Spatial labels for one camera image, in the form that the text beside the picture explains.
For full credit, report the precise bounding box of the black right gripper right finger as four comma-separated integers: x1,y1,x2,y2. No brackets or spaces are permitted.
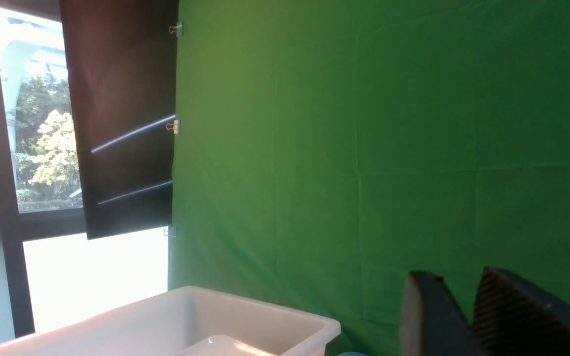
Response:
472,267,570,356

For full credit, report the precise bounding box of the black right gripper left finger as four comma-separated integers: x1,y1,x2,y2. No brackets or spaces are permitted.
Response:
399,270,483,356

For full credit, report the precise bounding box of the teal plastic bin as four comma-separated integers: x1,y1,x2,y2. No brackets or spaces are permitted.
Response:
338,352,367,356

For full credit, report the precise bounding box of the green backdrop cloth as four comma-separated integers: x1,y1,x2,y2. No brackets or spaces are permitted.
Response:
168,0,570,356

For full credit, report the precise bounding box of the large white plastic bin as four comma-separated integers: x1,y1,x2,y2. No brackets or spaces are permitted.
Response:
0,286,341,356

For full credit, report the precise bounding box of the silver binder clip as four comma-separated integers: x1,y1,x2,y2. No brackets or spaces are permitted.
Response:
166,120,181,135

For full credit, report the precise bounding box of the dark hanging panel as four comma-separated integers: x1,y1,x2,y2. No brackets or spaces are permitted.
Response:
60,0,179,239

